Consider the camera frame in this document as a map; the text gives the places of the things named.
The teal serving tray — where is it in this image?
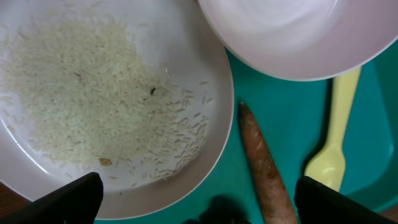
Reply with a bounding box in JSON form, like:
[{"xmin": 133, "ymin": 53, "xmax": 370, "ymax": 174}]
[{"xmin": 93, "ymin": 40, "xmax": 398, "ymax": 224}]

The brown carrot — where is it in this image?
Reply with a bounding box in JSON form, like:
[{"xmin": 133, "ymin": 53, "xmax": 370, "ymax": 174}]
[{"xmin": 238, "ymin": 101, "xmax": 297, "ymax": 224}]

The small pink plate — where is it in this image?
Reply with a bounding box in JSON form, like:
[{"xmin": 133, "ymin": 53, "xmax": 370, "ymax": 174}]
[{"xmin": 198, "ymin": 0, "xmax": 397, "ymax": 81}]

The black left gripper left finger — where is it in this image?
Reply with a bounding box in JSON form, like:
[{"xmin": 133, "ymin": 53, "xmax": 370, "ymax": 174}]
[{"xmin": 1, "ymin": 172, "xmax": 104, "ymax": 224}]

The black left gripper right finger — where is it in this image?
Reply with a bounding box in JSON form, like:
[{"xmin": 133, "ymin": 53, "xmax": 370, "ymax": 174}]
[{"xmin": 294, "ymin": 176, "xmax": 397, "ymax": 224}]

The yellow plastic spoon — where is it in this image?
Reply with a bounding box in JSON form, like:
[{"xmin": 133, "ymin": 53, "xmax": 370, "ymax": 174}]
[{"xmin": 304, "ymin": 67, "xmax": 361, "ymax": 191}]

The pile of white rice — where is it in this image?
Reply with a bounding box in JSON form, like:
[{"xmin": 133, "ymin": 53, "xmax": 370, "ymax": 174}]
[{"xmin": 1, "ymin": 19, "xmax": 208, "ymax": 187}]

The large pink plate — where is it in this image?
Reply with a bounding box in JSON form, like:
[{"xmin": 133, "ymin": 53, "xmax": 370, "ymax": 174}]
[{"xmin": 1, "ymin": 1, "xmax": 234, "ymax": 220}]

